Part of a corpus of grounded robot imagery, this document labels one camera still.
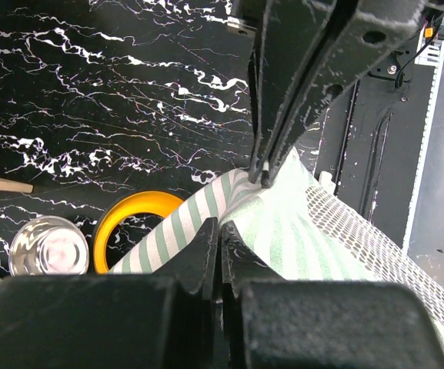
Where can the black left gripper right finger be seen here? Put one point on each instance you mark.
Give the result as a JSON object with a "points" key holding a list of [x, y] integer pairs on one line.
{"points": [[274, 323]]}

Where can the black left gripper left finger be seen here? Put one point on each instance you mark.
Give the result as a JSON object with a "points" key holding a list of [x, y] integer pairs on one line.
{"points": [[157, 320]]}

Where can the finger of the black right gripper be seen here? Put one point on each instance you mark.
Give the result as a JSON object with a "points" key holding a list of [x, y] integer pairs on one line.
{"points": [[287, 39], [358, 36]]}

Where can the green striped pet tent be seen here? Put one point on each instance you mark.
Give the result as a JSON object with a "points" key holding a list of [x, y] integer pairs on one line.
{"points": [[296, 227]]}

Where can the steel pet bowl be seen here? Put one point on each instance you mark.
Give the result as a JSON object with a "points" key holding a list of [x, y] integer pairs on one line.
{"points": [[48, 245]]}

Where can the yellow double bowl holder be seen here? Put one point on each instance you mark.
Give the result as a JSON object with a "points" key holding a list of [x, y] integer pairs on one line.
{"points": [[158, 203]]}

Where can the wooden shelf unit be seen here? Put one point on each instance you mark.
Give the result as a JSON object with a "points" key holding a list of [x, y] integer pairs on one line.
{"points": [[2, 183]]}

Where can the white cable duct rail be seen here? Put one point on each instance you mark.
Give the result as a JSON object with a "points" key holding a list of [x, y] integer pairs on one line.
{"points": [[432, 56]]}

